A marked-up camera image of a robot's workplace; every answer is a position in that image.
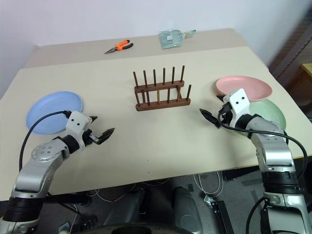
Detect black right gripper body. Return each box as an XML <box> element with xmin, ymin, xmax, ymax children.
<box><xmin>217</xmin><ymin>102</ymin><xmax>236</xmax><ymax>128</ymax></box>

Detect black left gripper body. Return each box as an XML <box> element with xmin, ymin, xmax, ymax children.
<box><xmin>81</xmin><ymin>130</ymin><xmax>102</xmax><ymax>148</ymax></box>

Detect wooden dish rack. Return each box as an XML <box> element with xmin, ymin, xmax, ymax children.
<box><xmin>132</xmin><ymin>65</ymin><xmax>192</xmax><ymax>112</ymax></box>

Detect pink plate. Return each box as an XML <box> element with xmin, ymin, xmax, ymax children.
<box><xmin>214</xmin><ymin>76</ymin><xmax>273</xmax><ymax>103</ymax></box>

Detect blue plate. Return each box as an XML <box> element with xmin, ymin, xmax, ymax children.
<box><xmin>25</xmin><ymin>91</ymin><xmax>84</xmax><ymax>136</ymax></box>

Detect green plate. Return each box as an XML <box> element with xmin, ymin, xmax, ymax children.
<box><xmin>240</xmin><ymin>97</ymin><xmax>287</xmax><ymax>137</ymax></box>

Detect clear plastic bag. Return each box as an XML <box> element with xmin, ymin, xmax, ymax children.
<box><xmin>158</xmin><ymin>29</ymin><xmax>197</xmax><ymax>50</ymax></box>

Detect orange black pliers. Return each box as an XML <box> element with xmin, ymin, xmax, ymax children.
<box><xmin>104</xmin><ymin>39</ymin><xmax>135</xmax><ymax>55</ymax></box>

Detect dark grey rounded shape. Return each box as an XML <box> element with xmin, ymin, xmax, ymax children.
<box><xmin>172</xmin><ymin>186</ymin><xmax>204</xmax><ymax>234</ymax></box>

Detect black metal bar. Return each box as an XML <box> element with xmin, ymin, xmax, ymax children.
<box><xmin>206</xmin><ymin>194</ymin><xmax>235</xmax><ymax>234</ymax></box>

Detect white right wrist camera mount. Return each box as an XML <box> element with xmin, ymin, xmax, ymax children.
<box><xmin>222</xmin><ymin>88</ymin><xmax>251</xmax><ymax>128</ymax></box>

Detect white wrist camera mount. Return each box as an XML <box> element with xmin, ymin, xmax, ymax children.
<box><xmin>65</xmin><ymin>111</ymin><xmax>93</xmax><ymax>148</ymax></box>
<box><xmin>222</xmin><ymin>88</ymin><xmax>251</xmax><ymax>128</ymax></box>

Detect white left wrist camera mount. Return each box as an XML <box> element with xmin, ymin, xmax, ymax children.
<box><xmin>65</xmin><ymin>111</ymin><xmax>93</xmax><ymax>148</ymax></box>

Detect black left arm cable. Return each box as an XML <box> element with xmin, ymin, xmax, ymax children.
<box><xmin>19</xmin><ymin>110</ymin><xmax>72</xmax><ymax>173</ymax></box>

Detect white cable bundle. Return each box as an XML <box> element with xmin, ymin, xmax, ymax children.
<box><xmin>192</xmin><ymin>170</ymin><xmax>225</xmax><ymax>199</ymax></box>

